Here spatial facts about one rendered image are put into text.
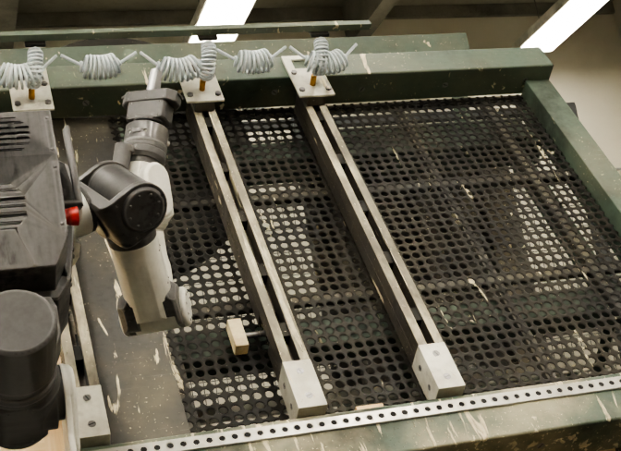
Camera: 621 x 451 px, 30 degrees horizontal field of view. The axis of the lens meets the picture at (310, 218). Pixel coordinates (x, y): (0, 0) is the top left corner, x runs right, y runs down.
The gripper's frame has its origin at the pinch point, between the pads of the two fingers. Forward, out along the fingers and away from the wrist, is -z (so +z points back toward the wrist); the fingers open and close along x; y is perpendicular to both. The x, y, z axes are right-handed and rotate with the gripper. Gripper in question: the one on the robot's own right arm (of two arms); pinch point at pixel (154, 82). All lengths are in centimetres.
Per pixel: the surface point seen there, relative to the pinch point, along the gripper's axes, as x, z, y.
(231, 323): -8, 41, 35
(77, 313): 19, 44, 16
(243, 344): -12, 46, 34
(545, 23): -17, -337, 504
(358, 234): -27, 10, 60
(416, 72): -33, -51, 89
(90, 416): 8, 68, 8
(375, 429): -41, 63, 36
